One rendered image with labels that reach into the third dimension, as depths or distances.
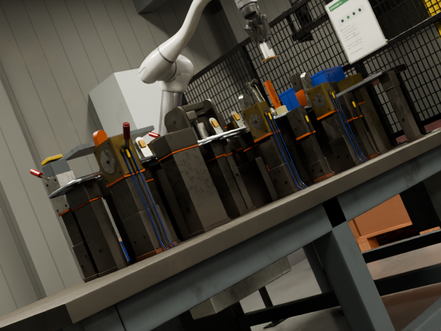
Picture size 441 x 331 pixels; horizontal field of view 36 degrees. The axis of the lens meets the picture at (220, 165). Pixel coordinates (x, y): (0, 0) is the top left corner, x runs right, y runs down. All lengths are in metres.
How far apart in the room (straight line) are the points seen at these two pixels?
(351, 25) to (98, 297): 2.33
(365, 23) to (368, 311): 1.75
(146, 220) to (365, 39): 1.68
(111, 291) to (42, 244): 3.67
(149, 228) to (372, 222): 3.45
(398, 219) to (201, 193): 3.12
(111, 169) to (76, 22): 4.09
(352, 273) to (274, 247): 0.28
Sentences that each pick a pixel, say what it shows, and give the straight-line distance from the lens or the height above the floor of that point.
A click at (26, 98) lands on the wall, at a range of 5.44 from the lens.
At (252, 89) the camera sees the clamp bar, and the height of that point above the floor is 1.18.
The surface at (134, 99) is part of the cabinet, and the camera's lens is 5.45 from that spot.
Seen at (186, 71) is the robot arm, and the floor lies 1.42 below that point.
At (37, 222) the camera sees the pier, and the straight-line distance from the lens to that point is 4.96.
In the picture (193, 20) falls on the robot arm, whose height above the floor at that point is 1.54.
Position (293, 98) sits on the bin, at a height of 1.11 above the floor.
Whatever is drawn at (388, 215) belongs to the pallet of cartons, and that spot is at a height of 0.24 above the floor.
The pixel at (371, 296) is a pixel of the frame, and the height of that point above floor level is 0.38.
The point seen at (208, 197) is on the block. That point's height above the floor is 0.80.
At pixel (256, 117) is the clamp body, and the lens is 2.44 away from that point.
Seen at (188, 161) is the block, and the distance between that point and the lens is 2.15.
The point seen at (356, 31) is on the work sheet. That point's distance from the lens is 3.31.
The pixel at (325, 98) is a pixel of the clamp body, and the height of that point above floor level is 0.98.
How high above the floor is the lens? 0.74
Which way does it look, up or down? 4 degrees up
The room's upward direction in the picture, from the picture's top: 23 degrees counter-clockwise
